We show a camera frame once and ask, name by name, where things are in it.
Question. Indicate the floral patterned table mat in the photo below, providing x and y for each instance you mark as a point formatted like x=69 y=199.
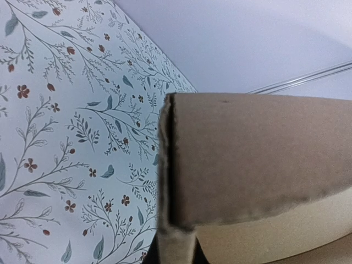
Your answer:
x=81 y=92

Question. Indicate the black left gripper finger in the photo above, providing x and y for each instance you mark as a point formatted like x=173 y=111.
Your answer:
x=152 y=256

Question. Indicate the right aluminium corner post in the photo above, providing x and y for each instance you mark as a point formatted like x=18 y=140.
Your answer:
x=303 y=79

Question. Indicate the brown cardboard box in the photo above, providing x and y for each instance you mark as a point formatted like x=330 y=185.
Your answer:
x=249 y=178

